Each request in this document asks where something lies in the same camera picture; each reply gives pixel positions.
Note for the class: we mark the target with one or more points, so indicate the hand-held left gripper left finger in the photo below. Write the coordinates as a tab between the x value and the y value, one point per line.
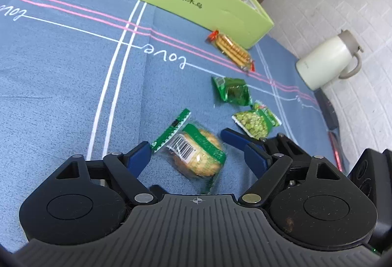
139	158

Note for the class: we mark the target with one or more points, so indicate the dark object with red stripe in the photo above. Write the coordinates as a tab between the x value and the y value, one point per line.
332	129

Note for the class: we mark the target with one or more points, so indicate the round cracker green packet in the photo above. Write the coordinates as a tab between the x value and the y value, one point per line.
199	153

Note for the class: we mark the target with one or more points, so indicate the red biscuit packet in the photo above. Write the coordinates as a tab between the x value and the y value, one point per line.
231	49

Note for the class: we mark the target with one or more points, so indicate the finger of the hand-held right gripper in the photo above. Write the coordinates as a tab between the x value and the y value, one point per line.
234	135

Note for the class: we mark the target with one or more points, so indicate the white thermos jug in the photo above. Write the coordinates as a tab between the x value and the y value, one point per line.
324	62

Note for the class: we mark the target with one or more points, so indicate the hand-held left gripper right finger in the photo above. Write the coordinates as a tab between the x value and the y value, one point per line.
255	160

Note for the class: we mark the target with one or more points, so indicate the blue printed tablecloth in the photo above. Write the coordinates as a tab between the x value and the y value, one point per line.
61	71

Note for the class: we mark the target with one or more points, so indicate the green pea packet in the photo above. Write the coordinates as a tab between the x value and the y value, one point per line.
255	123

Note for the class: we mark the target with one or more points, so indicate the dark green snack packet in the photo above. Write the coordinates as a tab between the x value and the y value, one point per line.
232	91

